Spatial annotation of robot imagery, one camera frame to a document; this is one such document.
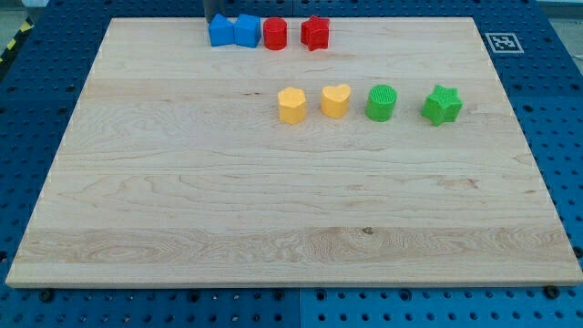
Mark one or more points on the black bolt front left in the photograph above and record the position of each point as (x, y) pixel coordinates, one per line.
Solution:
(46, 295)

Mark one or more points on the green cylinder block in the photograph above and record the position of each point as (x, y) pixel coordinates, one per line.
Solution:
(380, 103)

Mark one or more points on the blue pentagon block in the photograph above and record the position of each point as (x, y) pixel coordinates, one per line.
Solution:
(221, 31)

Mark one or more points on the red cylinder block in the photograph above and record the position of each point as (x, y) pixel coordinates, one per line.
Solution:
(275, 33)

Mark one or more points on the yellow hexagon block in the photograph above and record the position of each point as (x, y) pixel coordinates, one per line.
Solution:
(292, 105)

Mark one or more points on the light wooden board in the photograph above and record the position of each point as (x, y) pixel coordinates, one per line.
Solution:
(175, 170)

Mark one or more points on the black bolt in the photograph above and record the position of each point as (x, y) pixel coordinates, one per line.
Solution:
(46, 295)
(551, 292)

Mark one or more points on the yellow heart block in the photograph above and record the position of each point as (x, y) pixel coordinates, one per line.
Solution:
(335, 100)

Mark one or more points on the red star block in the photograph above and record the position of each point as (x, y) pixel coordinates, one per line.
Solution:
(315, 32)

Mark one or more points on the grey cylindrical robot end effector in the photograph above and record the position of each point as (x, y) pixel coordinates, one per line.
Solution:
(212, 8)

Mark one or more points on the black bolt front right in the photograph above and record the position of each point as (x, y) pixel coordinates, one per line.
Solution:
(551, 292)

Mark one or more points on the white fiducial marker tag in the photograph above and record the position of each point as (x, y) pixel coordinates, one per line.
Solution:
(504, 43)

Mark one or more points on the blue cube block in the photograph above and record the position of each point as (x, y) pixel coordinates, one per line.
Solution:
(247, 30)

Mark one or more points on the green star block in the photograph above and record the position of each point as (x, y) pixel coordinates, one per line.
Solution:
(442, 105)

